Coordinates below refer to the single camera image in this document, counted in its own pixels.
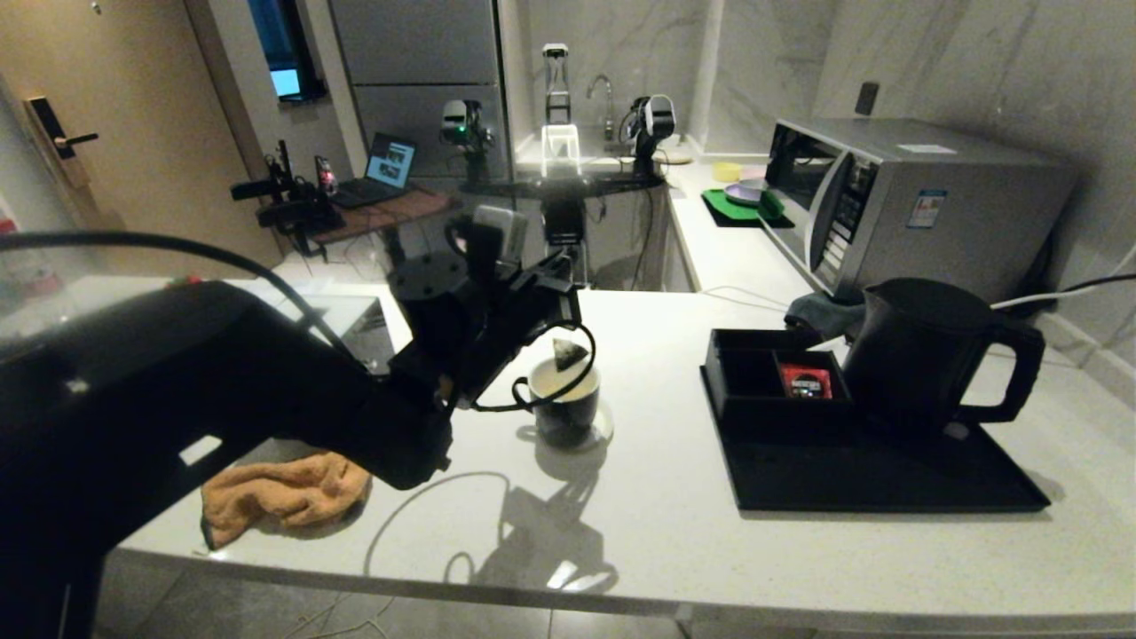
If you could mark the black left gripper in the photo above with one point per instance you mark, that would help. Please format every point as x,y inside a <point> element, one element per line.
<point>506,319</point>

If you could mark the small brown lump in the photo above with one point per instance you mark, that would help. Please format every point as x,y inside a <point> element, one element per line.
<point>568,353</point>

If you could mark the black mug white inside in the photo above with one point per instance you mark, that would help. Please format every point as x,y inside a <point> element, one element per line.
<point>568,417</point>

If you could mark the black electric kettle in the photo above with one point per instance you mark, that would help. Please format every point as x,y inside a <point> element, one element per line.
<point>914,364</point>

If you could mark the black background robot arm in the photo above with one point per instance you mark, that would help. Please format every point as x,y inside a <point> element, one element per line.
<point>655,120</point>

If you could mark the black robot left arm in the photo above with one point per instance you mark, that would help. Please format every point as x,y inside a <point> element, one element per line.
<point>222,373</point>

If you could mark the red tea packet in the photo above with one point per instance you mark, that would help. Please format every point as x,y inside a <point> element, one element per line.
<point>792,377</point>

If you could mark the brown wooden side table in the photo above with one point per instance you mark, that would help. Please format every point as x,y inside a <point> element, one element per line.
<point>408,209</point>

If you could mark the small beige round dish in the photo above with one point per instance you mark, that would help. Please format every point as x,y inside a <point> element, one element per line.
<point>679,158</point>

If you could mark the green mat black edge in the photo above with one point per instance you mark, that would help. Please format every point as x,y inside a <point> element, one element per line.
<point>723,211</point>

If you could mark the chrome faucet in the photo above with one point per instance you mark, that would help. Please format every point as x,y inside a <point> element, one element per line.
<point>609,111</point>

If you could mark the black tissue box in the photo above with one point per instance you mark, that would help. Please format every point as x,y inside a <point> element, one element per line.
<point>368,328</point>

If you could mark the grey device green light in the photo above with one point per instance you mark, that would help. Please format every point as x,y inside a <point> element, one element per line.
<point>457,120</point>

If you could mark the yellow bowl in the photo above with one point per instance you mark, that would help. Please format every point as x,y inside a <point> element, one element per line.
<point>727,172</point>

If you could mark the black laptop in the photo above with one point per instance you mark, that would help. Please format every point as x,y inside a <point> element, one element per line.
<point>390,164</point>

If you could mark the black compartment box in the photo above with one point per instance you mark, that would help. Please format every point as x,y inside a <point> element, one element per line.
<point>741,404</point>

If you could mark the dark grey cloth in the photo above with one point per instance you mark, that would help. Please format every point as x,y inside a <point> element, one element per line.
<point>816,312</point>

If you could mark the grey refrigerator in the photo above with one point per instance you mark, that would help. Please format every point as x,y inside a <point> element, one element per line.
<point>426,53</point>

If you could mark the orange terry cloth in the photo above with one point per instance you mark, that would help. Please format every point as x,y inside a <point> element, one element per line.
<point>284,493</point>

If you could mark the black serving tray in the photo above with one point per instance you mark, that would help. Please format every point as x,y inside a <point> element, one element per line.
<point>843,479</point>

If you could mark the dark framed blue screen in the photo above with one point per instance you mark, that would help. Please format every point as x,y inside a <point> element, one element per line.
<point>288,53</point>

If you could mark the silver microwave oven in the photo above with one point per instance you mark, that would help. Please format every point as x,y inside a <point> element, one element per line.
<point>941,222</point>

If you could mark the tan wooden door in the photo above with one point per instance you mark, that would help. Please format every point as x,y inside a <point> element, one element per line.
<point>133,89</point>

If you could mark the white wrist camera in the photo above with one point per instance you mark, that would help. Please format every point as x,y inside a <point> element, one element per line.
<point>497,231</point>

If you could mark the black round pedestal table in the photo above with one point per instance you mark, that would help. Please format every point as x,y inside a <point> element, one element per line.
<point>612,185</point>

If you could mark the dark wall outlet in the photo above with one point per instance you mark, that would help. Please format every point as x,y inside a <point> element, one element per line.
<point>866,100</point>

